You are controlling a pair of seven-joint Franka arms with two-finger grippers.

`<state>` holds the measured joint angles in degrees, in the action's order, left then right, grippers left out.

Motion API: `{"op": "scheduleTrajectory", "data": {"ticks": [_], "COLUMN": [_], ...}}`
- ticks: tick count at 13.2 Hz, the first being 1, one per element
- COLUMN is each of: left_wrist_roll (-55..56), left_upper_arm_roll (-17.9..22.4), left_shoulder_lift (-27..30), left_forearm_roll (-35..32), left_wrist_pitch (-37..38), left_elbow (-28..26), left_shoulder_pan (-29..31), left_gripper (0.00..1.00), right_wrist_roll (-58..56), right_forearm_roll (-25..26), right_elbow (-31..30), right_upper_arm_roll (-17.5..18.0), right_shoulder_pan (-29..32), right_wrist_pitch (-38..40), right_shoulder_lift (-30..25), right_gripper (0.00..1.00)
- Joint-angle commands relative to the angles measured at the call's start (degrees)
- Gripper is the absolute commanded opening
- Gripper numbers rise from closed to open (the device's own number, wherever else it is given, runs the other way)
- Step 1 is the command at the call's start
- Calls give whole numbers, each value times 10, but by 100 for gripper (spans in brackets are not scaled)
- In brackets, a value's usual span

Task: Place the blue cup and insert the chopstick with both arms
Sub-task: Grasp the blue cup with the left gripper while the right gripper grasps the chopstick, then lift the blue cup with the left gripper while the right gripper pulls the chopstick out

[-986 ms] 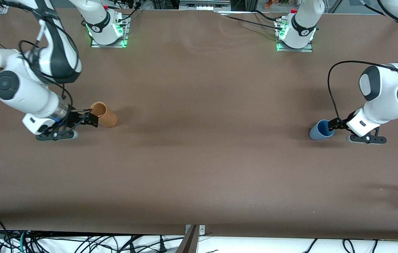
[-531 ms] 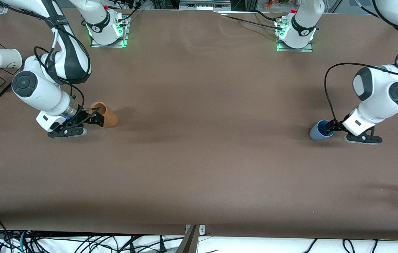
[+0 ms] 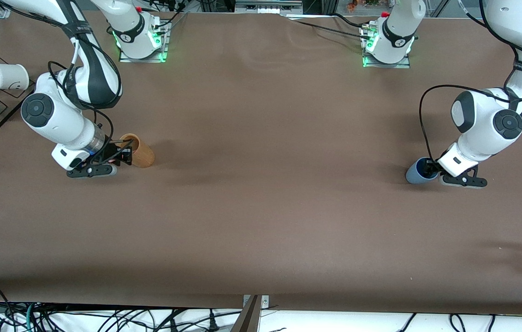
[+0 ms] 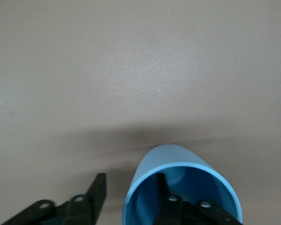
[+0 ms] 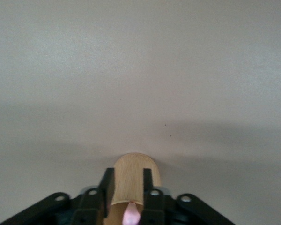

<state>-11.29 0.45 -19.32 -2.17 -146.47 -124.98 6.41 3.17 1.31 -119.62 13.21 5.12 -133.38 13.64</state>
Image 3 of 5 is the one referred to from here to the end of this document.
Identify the blue cup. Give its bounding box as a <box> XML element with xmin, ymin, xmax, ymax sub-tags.
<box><xmin>405</xmin><ymin>157</ymin><xmax>439</xmax><ymax>185</ymax></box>

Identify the brown wooden cup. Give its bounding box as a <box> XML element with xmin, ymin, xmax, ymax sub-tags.
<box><xmin>119</xmin><ymin>133</ymin><xmax>155</xmax><ymax>169</ymax></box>

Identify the white cup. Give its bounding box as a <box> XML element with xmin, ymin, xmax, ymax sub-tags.
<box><xmin>0</xmin><ymin>63</ymin><xmax>30</xmax><ymax>91</ymax></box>

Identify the grey electronics box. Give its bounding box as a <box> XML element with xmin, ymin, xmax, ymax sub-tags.
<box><xmin>234</xmin><ymin>0</ymin><xmax>305</xmax><ymax>15</ymax></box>

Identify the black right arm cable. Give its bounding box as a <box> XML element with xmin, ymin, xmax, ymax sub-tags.
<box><xmin>48</xmin><ymin>28</ymin><xmax>115</xmax><ymax>141</ymax></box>

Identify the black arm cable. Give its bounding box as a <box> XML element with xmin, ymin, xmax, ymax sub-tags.
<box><xmin>48</xmin><ymin>28</ymin><xmax>115</xmax><ymax>141</ymax></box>
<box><xmin>419</xmin><ymin>0</ymin><xmax>522</xmax><ymax>163</ymax></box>

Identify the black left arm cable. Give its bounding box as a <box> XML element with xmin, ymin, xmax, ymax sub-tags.
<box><xmin>419</xmin><ymin>0</ymin><xmax>522</xmax><ymax>163</ymax></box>

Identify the black wire rack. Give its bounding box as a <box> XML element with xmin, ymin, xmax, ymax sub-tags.
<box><xmin>0</xmin><ymin>69</ymin><xmax>36</xmax><ymax>130</ymax></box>

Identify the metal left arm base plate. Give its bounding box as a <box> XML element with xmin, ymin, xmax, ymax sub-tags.
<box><xmin>361</xmin><ymin>22</ymin><xmax>412</xmax><ymax>69</ymax></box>

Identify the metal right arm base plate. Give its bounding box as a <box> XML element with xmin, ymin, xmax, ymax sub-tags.
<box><xmin>119</xmin><ymin>19</ymin><xmax>170</xmax><ymax>63</ymax></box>

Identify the black table cable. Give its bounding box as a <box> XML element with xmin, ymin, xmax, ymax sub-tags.
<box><xmin>284</xmin><ymin>13</ymin><xmax>374</xmax><ymax>41</ymax></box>

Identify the small metal bracket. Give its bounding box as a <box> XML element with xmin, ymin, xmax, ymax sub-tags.
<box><xmin>243</xmin><ymin>295</ymin><xmax>270</xmax><ymax>308</ymax></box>

